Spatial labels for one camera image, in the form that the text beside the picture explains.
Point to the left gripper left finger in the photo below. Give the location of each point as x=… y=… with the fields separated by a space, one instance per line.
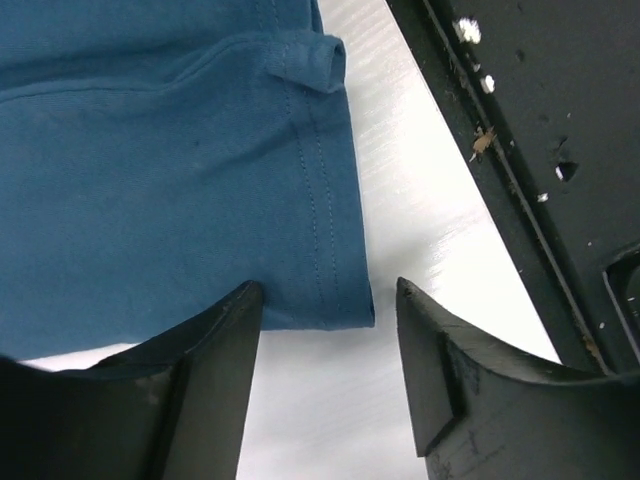
x=172 y=407

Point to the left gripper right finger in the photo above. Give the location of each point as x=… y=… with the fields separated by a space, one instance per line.
x=481 y=408

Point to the dark blue t shirt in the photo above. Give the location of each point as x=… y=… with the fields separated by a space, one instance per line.
x=156 y=154

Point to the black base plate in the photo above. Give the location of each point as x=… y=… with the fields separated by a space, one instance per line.
x=542 y=98

